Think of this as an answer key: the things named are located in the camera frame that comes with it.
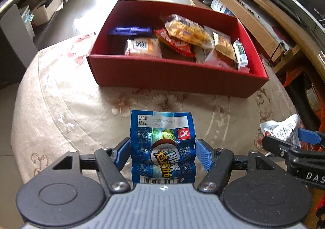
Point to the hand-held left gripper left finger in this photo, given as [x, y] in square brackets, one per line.
[121, 153]

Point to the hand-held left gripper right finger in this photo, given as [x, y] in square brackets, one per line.
[203, 154]

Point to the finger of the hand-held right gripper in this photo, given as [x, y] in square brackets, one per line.
[276, 146]
[307, 135]

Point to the silver snack packet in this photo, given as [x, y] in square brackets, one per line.
[281, 127]

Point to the blue sausage packet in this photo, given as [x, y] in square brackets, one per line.
[162, 142]

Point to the red cardboard box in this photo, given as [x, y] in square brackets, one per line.
[165, 77]

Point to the long red white snack packet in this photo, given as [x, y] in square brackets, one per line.
[215, 60]

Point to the green white snack packet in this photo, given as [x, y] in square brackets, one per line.
[241, 54]

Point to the yellow steamed cake packet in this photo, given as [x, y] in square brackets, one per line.
[143, 47]

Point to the brown snack packet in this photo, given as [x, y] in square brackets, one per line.
[223, 45]

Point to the red chip bag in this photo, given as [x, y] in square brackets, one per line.
[175, 42]

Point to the dark blue snack packet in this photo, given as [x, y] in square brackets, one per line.
[127, 30]

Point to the clear packet of yellow crisps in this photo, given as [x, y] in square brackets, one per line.
[188, 29]

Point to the orange plastic bag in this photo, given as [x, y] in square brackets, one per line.
[290, 77]

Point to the floral beige tablecloth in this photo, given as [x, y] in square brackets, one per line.
[63, 107]

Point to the wooden television cabinet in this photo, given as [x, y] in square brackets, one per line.
[261, 24]

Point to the white media player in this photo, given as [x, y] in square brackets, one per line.
[262, 22]

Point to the blue white box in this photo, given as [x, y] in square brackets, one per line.
[218, 5]

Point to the grey white panel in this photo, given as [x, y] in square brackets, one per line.
[15, 41]

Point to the open cardboard box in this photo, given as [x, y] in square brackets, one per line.
[43, 13]

